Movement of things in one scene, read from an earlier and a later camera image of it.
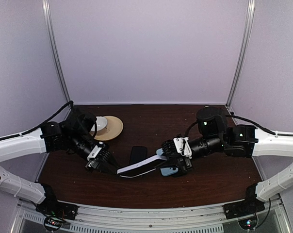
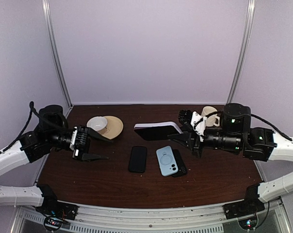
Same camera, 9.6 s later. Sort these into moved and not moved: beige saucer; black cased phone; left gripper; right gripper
Moved: right gripper; left gripper
Not moved: black cased phone; beige saucer
